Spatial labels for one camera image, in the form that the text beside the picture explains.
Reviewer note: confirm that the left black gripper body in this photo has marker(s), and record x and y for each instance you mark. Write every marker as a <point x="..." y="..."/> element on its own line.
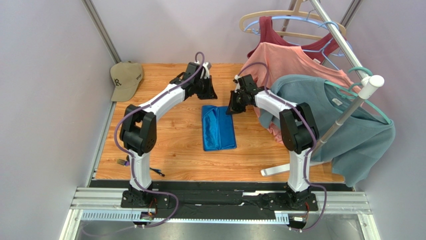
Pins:
<point x="204" y="88"/>

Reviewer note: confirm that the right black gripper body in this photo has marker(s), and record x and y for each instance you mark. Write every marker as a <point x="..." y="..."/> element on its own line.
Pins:
<point x="237" y="99"/>

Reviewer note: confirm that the blue cloth napkin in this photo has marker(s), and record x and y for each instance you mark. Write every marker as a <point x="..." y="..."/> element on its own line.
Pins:
<point x="217" y="129"/>

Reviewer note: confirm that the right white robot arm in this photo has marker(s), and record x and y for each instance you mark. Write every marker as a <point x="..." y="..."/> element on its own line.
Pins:
<point x="299" y="132"/>

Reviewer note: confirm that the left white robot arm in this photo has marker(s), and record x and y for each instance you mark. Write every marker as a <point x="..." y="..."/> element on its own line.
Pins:
<point x="138" y="128"/>

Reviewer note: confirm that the salmon pink t-shirt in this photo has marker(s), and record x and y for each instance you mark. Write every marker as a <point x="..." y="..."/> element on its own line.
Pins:
<point x="293" y="60"/>

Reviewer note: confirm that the beige baseball cap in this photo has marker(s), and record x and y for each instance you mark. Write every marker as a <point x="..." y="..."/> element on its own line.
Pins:
<point x="126" y="77"/>

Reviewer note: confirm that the maroon tank top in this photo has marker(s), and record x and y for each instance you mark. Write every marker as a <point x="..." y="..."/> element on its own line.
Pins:
<point x="317" y="50"/>

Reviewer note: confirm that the teal green hanger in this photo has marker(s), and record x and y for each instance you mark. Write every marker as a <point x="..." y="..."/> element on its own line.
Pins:
<point x="364" y="89"/>

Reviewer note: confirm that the beige wooden hanger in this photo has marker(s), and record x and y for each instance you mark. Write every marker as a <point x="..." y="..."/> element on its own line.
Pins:
<point x="247" y="22"/>

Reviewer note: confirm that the black fork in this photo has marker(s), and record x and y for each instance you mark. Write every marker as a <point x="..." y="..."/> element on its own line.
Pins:
<point x="127" y="163"/>

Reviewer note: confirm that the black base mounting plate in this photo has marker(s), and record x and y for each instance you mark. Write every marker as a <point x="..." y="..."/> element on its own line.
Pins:
<point x="261" y="194"/>

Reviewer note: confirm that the metal clothes rack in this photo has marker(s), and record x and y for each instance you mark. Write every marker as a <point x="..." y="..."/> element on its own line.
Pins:
<point x="338" y="32"/>

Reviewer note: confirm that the teal t-shirt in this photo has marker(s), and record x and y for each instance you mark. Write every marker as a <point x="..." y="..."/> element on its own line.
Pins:
<point x="357" y="145"/>

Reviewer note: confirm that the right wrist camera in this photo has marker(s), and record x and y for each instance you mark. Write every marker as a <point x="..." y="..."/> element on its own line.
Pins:
<point x="246" y="84"/>

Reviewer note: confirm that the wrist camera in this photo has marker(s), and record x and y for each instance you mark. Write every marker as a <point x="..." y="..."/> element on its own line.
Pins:
<point x="194" y="72"/>
<point x="246" y="84"/>

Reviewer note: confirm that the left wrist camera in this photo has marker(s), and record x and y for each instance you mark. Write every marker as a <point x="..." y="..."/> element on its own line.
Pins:
<point x="194" y="72"/>

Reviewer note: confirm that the aluminium frame rail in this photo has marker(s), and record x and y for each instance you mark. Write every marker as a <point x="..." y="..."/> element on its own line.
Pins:
<point x="104" y="204"/>

